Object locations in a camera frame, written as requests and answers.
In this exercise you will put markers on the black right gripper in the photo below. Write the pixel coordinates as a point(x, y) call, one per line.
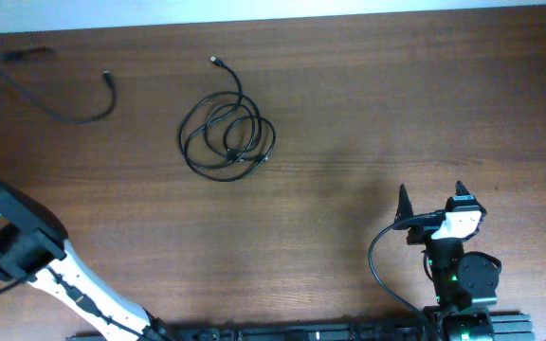
point(422, 227)

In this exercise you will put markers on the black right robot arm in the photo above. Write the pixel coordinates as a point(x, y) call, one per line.
point(465, 283)

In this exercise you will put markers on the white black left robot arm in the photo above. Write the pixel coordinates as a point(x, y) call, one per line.
point(35, 249)

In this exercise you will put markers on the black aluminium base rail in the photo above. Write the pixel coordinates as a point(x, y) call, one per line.
point(301, 331)

